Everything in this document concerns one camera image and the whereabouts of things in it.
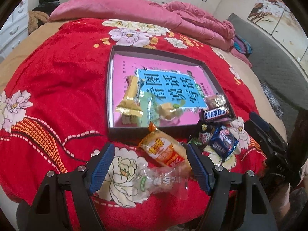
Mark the blue Oreo cookie pack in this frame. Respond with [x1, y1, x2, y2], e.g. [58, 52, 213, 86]
[209, 125, 239, 162]

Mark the clear bread pastry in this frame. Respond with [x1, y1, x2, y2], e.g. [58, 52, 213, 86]
[132, 166, 189, 200]

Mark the black green chips bag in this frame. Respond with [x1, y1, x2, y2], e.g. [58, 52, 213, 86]
[188, 120, 215, 146]

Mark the orange yellow snack bag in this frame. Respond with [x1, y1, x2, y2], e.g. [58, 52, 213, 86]
[138, 122, 192, 173]

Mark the yellow green pastry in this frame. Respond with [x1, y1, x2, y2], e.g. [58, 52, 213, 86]
[157, 103, 184, 121]

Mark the Snickers bar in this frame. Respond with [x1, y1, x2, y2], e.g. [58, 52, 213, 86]
[201, 106, 232, 123]

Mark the grey padded headboard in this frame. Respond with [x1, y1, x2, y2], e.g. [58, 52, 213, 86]
[227, 13, 308, 111]

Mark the clear bag brown snack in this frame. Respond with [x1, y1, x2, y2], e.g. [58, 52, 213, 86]
[205, 93, 227, 109]

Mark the red floral blanket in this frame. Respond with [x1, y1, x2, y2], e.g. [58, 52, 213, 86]
[1, 19, 258, 230]

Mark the purple teal clothing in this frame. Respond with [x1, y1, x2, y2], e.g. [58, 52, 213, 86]
[234, 35, 253, 58]

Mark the grey shallow box tray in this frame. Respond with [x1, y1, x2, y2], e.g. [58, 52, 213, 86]
[106, 45, 237, 141]

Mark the yellow Alpenliebe candy bag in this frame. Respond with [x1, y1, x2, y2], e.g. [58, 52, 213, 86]
[116, 76, 143, 117]

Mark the pink blue Chinese book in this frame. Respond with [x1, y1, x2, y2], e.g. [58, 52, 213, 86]
[112, 53, 218, 128]

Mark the light green snack packet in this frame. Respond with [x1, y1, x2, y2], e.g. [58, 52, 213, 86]
[138, 91, 160, 127]

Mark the pink quilt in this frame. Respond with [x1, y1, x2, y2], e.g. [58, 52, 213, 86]
[50, 0, 252, 67]

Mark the white drawer chest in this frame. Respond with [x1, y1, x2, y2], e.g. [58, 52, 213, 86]
[1, 0, 29, 62]

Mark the dark clothes pile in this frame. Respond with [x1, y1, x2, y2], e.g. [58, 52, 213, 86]
[32, 0, 61, 16]

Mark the flower wall painting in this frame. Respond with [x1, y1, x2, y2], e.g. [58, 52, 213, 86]
[247, 0, 307, 62]

